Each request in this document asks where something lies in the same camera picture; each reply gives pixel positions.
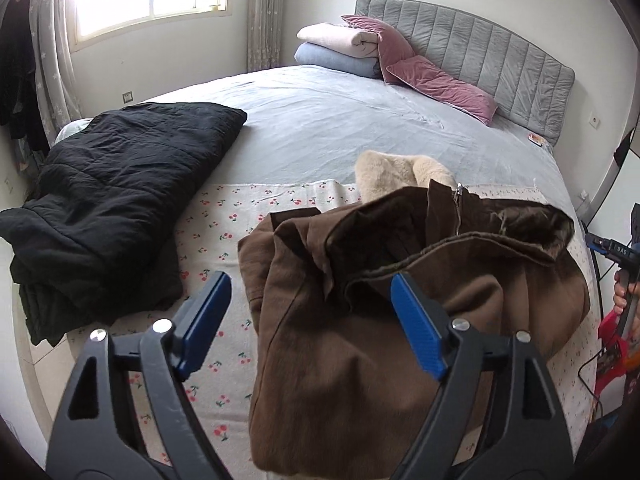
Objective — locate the bed with grey-blue sheet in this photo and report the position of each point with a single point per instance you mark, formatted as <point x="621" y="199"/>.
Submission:
<point x="325" y="120"/>

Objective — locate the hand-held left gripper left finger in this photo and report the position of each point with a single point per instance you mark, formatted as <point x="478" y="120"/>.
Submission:
<point x="215" y="310"/>

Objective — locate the pink velvet pillow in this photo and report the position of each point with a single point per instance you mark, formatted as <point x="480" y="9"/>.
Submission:
<point x="385" y="40"/>
<point x="445" y="87"/>

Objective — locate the person's right hand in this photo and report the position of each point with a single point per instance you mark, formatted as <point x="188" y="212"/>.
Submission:
<point x="620" y="299"/>

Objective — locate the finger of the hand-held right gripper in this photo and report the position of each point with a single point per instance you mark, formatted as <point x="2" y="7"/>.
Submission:
<point x="596" y="246"/>

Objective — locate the cherry print blanket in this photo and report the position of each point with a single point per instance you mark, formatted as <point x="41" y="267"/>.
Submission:
<point x="225" y="220"/>

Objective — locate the wall socket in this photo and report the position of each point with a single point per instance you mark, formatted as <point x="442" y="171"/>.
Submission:
<point x="128" y="96"/>
<point x="595" y="118"/>

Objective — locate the brown coat with fur hood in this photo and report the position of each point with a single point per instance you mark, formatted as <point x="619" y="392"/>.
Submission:
<point x="350" y="360"/>

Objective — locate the folded white blanket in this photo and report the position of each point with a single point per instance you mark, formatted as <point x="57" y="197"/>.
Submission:
<point x="335" y="37"/>

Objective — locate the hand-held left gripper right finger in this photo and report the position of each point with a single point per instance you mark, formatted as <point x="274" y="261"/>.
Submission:
<point x="417" y="325"/>

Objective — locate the black padded jacket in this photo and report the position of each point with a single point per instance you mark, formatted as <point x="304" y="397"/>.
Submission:
<point x="115" y="185"/>

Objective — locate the patterned curtain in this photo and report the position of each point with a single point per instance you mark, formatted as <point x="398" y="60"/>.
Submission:
<point x="55" y="60"/>
<point x="265" y="15"/>

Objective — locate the white cabinet with dark frame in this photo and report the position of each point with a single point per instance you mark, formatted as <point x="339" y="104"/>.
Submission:
<point x="627" y="170"/>

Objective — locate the small orange card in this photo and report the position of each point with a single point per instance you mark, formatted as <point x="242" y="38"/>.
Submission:
<point x="536" y="138"/>

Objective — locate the folded blue blanket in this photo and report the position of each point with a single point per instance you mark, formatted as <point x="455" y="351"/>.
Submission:
<point x="330" y="60"/>

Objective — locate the grey padded headboard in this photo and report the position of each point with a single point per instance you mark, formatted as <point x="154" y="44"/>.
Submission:
<point x="480" y="55"/>

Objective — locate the hanging dark clothes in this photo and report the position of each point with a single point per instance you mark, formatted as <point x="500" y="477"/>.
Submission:
<point x="17" y="85"/>

